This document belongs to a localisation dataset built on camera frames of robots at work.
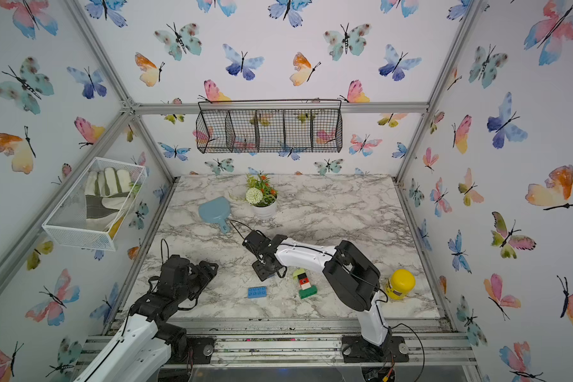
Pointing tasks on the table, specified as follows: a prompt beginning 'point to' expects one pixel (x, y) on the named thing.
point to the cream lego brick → (305, 286)
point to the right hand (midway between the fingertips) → (267, 266)
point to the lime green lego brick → (298, 272)
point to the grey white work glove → (106, 192)
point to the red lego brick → (304, 281)
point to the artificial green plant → (260, 193)
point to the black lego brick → (302, 276)
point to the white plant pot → (266, 213)
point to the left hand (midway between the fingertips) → (216, 268)
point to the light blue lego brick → (257, 292)
